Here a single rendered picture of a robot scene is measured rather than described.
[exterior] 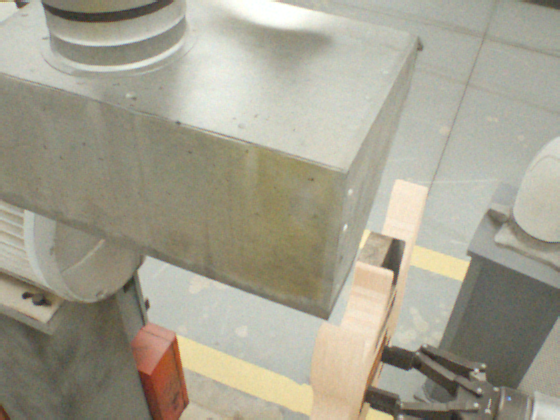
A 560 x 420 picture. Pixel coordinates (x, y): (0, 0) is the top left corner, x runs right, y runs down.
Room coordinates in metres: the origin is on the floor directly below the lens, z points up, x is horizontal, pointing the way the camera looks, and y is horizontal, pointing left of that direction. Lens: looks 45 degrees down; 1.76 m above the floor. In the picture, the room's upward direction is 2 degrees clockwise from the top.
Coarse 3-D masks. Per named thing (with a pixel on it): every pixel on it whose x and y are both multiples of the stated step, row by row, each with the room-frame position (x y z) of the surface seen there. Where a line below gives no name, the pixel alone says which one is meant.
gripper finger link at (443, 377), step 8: (416, 352) 0.48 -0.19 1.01; (424, 360) 0.47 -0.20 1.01; (432, 360) 0.47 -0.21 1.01; (416, 368) 0.47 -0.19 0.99; (424, 368) 0.46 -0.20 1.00; (432, 368) 0.46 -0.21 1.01; (440, 368) 0.46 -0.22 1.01; (432, 376) 0.45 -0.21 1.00; (440, 376) 0.45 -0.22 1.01; (448, 376) 0.44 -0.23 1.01; (456, 376) 0.44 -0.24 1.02; (440, 384) 0.44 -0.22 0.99; (448, 384) 0.44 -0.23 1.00; (456, 384) 0.43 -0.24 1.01; (464, 384) 0.43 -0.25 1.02; (472, 384) 0.43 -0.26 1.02; (472, 392) 0.42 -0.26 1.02; (480, 392) 0.41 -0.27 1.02
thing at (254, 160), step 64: (192, 0) 0.47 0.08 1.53; (256, 0) 0.47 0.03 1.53; (0, 64) 0.37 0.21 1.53; (192, 64) 0.37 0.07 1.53; (256, 64) 0.37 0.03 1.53; (320, 64) 0.38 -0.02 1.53; (384, 64) 0.38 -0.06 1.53; (0, 128) 0.36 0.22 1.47; (64, 128) 0.34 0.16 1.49; (128, 128) 0.32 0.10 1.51; (192, 128) 0.30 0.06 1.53; (256, 128) 0.30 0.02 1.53; (320, 128) 0.30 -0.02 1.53; (384, 128) 0.35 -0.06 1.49; (0, 192) 0.37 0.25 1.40; (64, 192) 0.34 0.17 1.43; (128, 192) 0.32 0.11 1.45; (192, 192) 0.30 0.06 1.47; (256, 192) 0.29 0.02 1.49; (320, 192) 0.27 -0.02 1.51; (192, 256) 0.30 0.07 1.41; (256, 256) 0.29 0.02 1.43; (320, 256) 0.27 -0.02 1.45
